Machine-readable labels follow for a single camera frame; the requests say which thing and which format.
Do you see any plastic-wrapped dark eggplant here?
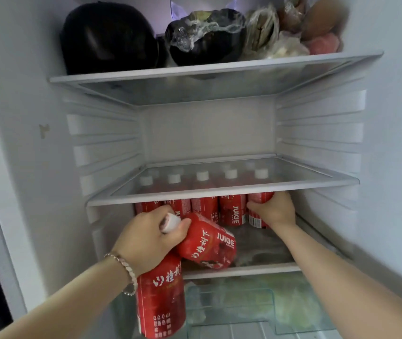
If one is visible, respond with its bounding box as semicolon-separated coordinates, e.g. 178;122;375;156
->
164;8;248;67

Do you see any dark round eggplant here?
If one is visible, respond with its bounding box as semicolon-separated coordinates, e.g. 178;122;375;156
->
60;1;160;75

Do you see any fridge interior light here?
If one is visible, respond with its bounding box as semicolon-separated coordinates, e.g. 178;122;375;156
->
170;0;239;14

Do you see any person's left forearm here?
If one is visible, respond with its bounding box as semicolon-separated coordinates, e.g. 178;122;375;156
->
0;255;132;339

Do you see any brown food in plastic wrap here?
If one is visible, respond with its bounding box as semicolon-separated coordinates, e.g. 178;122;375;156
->
279;0;350;42

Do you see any white plastic food bag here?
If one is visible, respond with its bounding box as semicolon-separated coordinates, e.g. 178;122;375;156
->
267;31;310;59

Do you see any person's right hand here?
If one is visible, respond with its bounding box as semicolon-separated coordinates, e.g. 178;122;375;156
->
246;191;297;230

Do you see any clear crisper drawer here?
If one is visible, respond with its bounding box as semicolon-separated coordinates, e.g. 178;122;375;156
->
181;273;343;339

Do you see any beaded silver bracelet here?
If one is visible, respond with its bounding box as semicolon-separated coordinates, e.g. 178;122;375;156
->
104;253;139;297

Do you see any row of red bottles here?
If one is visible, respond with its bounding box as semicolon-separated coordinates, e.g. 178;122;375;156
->
134;162;258;227

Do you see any person's left hand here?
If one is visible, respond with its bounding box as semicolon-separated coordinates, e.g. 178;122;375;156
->
111;205;192;278

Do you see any person's right forearm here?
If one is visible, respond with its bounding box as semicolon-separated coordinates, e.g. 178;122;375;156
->
279;222;402;339

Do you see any clear bag of brown food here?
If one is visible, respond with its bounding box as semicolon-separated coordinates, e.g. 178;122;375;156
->
241;5;281;61

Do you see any red juice bottle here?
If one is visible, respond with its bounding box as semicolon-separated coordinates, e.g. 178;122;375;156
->
136;251;187;339
247;168;276;230
161;212;237;271

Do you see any green leafy vegetable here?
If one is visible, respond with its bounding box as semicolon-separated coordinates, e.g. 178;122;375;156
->
219;277;327;333

